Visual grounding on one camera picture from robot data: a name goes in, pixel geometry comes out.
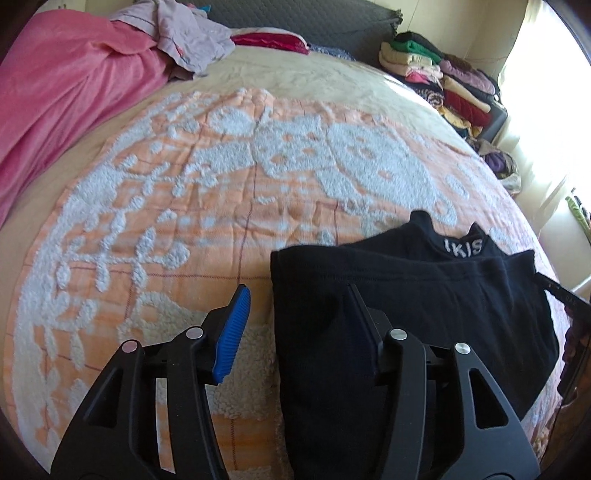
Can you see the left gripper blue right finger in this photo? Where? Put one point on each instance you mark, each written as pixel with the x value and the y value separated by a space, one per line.
pixel 367 340

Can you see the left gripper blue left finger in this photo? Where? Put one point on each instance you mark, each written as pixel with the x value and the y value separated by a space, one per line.
pixel 233 321

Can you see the black orange sweatshirt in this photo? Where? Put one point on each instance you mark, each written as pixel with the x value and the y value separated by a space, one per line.
pixel 469 344

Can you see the bag of clothes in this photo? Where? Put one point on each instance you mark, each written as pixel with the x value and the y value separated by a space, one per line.
pixel 502 165

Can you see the pile of folded clothes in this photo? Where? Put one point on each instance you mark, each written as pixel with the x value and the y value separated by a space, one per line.
pixel 466 97

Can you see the right hand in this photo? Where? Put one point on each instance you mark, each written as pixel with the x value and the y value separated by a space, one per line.
pixel 577 332

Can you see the green floral fabric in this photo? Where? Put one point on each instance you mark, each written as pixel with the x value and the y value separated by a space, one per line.
pixel 579 211

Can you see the orange white fleece blanket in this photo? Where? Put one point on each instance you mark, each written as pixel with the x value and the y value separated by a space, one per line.
pixel 155 217

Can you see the white curtain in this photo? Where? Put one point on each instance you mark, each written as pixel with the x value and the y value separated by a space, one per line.
pixel 545 84

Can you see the dark red pillow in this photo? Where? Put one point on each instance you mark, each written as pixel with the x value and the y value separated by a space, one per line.
pixel 283 41

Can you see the lilac crumpled garment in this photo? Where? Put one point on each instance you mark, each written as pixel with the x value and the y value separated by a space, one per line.
pixel 183 33

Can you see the pink blanket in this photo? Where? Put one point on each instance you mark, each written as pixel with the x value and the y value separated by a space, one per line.
pixel 66 73

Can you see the grey quilted headboard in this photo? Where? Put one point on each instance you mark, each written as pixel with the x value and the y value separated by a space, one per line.
pixel 357 27

